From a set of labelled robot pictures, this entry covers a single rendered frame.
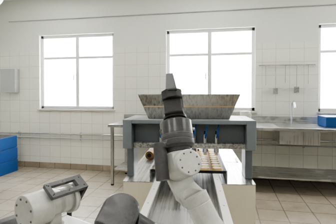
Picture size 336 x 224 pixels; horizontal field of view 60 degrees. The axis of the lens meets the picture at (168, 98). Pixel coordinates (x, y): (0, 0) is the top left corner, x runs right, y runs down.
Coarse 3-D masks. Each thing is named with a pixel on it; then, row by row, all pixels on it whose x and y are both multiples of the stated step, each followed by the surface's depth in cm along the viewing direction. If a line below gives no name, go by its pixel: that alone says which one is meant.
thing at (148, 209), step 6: (156, 186) 132; (150, 192) 124; (156, 192) 127; (150, 198) 117; (156, 198) 128; (144, 204) 111; (150, 204) 111; (144, 210) 105; (150, 210) 110; (150, 216) 110
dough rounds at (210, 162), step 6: (210, 150) 204; (204, 156) 185; (210, 156) 185; (216, 156) 185; (204, 162) 169; (210, 162) 175; (216, 162) 169; (204, 168) 156; (210, 168) 163; (216, 168) 156; (222, 168) 163
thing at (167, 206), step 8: (168, 184) 154; (200, 184) 154; (208, 184) 154; (160, 192) 142; (168, 192) 142; (208, 192) 142; (160, 200) 131; (168, 200) 131; (176, 200) 131; (160, 208) 122; (168, 208) 122; (176, 208) 122; (184, 208) 122; (216, 208) 122; (152, 216) 114; (160, 216) 114; (168, 216) 114; (176, 216) 114; (184, 216) 114
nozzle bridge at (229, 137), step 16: (128, 128) 160; (144, 128) 168; (208, 128) 164; (224, 128) 164; (240, 128) 163; (128, 144) 160; (144, 144) 163; (208, 144) 160; (224, 144) 159; (240, 144) 158; (128, 160) 171
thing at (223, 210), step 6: (216, 174) 152; (216, 180) 141; (216, 186) 132; (216, 192) 126; (222, 192) 124; (216, 198) 127; (222, 198) 117; (222, 204) 111; (222, 210) 105; (228, 210) 105; (222, 216) 100; (228, 216) 100; (228, 222) 95
